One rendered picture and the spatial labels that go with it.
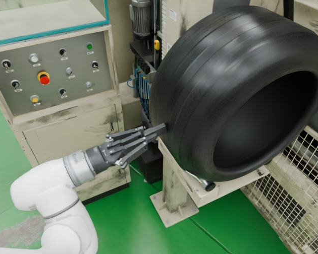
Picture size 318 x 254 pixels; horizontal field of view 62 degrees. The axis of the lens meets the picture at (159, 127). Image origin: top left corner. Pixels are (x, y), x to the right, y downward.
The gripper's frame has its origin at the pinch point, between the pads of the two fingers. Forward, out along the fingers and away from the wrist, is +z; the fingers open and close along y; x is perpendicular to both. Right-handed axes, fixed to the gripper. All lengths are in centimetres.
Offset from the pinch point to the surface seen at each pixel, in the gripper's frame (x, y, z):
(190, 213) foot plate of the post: 123, 22, 20
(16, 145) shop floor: 109, 147, -82
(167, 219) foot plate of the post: 120, 25, 3
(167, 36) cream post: -5.1, 37.8, 25.1
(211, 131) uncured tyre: -4.8, -11.9, 11.5
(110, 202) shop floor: 117, 56, -27
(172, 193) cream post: 94, 28, 12
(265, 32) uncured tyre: -22.6, -4.9, 31.8
